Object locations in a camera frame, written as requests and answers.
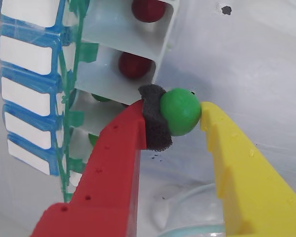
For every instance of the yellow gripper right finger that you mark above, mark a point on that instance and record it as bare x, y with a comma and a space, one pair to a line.
249, 192

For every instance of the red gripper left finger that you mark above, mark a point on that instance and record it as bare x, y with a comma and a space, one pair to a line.
113, 172

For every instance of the weekly pill organizer box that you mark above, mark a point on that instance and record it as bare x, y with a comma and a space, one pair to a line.
27, 54

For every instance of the clear glass dish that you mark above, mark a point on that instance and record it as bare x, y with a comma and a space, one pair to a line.
199, 231

